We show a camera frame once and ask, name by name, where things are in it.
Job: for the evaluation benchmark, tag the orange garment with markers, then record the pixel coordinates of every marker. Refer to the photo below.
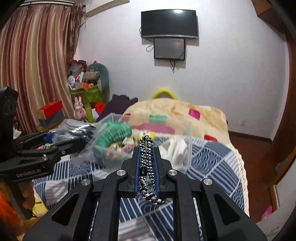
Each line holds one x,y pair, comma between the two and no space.
8,215

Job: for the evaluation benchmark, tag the grey-green plush pillow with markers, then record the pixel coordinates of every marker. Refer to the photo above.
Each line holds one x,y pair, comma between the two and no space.
105,76

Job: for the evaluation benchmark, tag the clear plastic storage bin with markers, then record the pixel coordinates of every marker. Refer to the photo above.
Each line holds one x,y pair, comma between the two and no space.
111,157

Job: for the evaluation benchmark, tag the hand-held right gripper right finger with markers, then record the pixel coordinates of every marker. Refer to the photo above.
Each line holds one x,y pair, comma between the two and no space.
155,166

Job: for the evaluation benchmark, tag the small white handheld fan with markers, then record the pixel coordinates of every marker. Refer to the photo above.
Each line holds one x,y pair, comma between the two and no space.
71,81

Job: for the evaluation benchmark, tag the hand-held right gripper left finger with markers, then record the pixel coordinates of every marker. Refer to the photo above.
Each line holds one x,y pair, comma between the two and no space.
138,166

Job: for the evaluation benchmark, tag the wooden wardrobe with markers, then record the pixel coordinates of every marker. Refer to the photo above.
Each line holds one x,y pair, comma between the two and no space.
263,7

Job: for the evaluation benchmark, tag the green bottle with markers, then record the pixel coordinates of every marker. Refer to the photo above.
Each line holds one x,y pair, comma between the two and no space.
89,113

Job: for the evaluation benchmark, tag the red plush item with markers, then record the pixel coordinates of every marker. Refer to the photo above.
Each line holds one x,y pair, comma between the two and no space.
100,108

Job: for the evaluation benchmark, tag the white air conditioner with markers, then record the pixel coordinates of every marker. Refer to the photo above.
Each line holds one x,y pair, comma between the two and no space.
104,5

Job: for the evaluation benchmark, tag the red box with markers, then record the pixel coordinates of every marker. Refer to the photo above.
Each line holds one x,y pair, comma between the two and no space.
50,109

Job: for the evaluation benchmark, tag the striped brown curtain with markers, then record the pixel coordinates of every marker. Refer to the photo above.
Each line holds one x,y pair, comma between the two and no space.
34,58

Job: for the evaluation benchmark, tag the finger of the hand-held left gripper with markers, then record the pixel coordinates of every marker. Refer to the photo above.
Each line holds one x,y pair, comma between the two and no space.
49,138
53,150

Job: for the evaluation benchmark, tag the beige fleece blanket colour patches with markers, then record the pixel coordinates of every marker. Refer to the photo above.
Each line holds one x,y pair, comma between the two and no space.
173,109

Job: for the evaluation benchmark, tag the blue-grey box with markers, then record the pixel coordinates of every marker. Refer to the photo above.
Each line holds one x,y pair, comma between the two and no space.
52,120

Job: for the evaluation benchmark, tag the green knitted cloth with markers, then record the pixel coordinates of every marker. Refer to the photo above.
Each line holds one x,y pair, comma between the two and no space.
113,133

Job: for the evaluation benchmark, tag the green storage box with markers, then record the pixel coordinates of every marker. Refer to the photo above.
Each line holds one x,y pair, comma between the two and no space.
87,95

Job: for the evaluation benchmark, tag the small black wall monitor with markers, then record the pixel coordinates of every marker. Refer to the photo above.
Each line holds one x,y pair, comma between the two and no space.
170,48

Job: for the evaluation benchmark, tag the large black wall television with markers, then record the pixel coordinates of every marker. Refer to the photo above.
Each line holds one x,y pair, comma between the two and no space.
170,23

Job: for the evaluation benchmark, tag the dark purple garment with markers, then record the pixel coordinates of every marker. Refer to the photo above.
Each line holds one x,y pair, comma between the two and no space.
118,104

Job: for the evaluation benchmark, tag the pink rabbit figure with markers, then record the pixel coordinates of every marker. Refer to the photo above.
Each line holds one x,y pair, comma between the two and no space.
79,111

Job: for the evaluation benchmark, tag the yellow cloth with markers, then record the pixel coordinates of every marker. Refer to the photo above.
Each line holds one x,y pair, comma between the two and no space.
41,206

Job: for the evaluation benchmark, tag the white cloth bag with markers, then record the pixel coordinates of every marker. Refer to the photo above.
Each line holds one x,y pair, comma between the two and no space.
177,148

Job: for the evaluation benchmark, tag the white wall outlet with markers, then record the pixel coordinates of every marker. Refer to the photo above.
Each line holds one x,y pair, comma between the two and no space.
243,122

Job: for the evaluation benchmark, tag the clear plastic bag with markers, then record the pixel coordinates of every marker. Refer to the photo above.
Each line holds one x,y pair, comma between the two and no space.
76,129

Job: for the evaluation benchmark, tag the blue wave patterned blanket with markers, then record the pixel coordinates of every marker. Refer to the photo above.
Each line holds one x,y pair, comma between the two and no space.
208,162

